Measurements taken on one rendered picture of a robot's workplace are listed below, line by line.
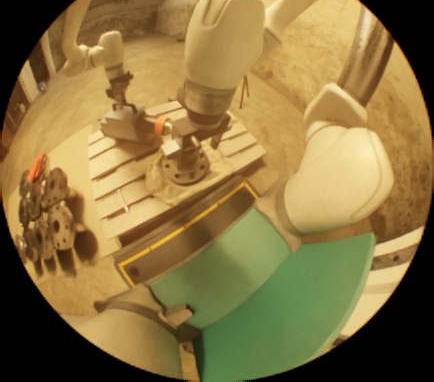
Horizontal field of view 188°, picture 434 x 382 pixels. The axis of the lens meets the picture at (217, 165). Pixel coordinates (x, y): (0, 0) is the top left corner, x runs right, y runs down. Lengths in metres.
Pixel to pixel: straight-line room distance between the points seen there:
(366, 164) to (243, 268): 0.28
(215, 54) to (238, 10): 0.06
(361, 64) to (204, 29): 0.31
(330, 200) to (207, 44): 0.26
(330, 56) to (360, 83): 2.22
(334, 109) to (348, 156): 0.15
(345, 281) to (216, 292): 0.23
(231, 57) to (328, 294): 0.34
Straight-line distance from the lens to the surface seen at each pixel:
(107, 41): 0.62
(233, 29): 0.17
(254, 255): 0.31
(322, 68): 2.55
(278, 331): 0.25
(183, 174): 0.70
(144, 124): 0.71
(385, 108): 2.57
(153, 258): 0.53
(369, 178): 0.22
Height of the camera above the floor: 0.83
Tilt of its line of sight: 58 degrees down
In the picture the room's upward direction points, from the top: 24 degrees clockwise
